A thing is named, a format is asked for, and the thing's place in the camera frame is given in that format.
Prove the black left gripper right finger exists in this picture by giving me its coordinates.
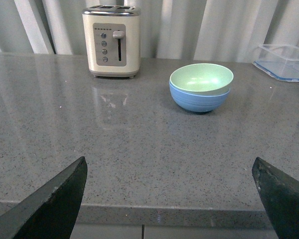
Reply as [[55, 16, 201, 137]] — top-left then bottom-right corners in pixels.
[[252, 157, 299, 239]]

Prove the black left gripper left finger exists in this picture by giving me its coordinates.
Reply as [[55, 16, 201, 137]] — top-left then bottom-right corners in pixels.
[[0, 156, 87, 239]]

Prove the blue bowl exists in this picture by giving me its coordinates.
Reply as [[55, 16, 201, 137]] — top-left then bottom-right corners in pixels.
[[169, 82, 230, 113]]

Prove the green bowl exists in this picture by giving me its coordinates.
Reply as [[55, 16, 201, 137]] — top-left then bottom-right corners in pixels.
[[169, 63, 234, 96]]

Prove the clear plastic container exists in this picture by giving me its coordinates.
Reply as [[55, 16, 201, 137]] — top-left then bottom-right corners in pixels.
[[253, 44, 299, 82]]

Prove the cream toaster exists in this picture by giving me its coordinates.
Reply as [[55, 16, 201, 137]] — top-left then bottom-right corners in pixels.
[[82, 5, 141, 78]]

